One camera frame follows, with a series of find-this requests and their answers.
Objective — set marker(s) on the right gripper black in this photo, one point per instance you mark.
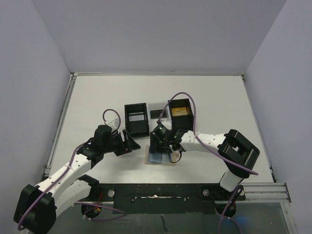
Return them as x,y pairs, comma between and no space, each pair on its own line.
157,145

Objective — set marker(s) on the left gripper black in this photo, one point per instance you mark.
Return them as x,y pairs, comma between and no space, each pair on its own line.
129,146

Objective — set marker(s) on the black white card tray organizer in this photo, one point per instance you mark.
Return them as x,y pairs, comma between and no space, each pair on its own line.
141,118

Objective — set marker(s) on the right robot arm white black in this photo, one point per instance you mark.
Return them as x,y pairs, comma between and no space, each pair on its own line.
237,152

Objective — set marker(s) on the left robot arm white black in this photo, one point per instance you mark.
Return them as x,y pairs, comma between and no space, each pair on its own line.
36,209

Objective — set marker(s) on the gold card in tray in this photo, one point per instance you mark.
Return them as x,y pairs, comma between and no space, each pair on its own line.
180,111

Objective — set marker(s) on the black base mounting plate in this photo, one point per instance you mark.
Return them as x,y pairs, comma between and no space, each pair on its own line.
160,198

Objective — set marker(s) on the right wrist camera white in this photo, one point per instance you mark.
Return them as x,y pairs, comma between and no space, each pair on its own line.
164,122

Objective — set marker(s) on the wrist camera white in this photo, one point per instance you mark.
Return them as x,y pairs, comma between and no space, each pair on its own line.
114,124
164,122

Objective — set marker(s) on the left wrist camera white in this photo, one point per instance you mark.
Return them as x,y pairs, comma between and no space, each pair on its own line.
114,124

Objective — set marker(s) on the aluminium frame rail front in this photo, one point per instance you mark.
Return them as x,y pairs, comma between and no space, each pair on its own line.
249,192

